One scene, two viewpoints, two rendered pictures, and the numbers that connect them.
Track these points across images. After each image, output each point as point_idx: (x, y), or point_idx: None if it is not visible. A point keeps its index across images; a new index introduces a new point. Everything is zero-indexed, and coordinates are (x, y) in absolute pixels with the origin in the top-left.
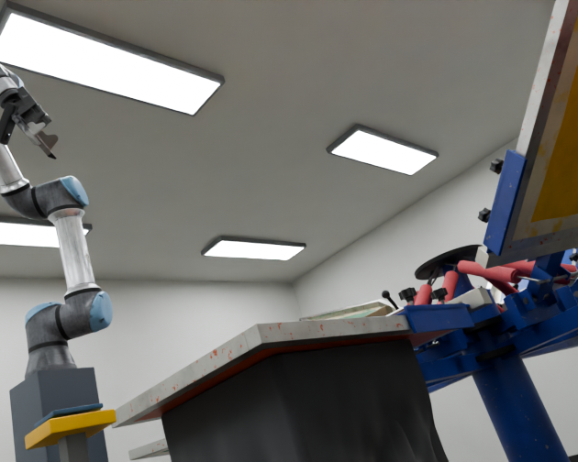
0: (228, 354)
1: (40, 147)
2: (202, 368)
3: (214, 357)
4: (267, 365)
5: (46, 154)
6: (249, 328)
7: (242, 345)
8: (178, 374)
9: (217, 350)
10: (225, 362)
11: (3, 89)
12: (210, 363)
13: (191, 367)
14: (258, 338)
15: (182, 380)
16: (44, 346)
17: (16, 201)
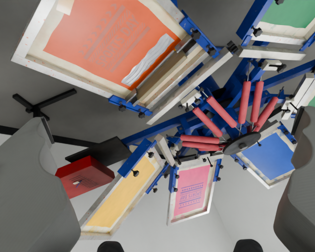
0: (19, 39)
1: (310, 153)
2: (28, 21)
3: (23, 32)
4: None
5: (307, 114)
6: (12, 56)
7: (15, 48)
8: (38, 4)
9: (22, 36)
10: (21, 34)
11: None
12: (25, 27)
13: (32, 16)
14: (11, 55)
15: (37, 4)
16: None
17: None
